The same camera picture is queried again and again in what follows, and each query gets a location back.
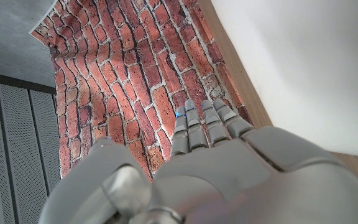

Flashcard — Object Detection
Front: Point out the red brick print backdrop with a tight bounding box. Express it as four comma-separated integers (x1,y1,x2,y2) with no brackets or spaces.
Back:
29,0,254,181

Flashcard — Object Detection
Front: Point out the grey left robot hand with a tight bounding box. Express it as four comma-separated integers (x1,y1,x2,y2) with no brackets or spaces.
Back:
39,98,358,224

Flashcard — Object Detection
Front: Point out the large white table mat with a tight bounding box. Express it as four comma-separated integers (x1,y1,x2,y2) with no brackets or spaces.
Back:
209,0,358,159

